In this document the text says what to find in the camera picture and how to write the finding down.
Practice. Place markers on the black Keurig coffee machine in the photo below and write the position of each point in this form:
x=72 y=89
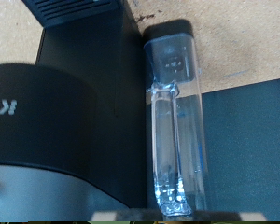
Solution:
x=68 y=109

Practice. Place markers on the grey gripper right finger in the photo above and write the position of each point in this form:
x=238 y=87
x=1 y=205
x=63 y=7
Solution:
x=227 y=216

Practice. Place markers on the clear plastic water reservoir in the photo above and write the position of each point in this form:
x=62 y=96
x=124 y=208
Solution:
x=177 y=124

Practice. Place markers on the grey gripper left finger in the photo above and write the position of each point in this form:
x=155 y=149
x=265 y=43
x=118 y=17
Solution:
x=127 y=216

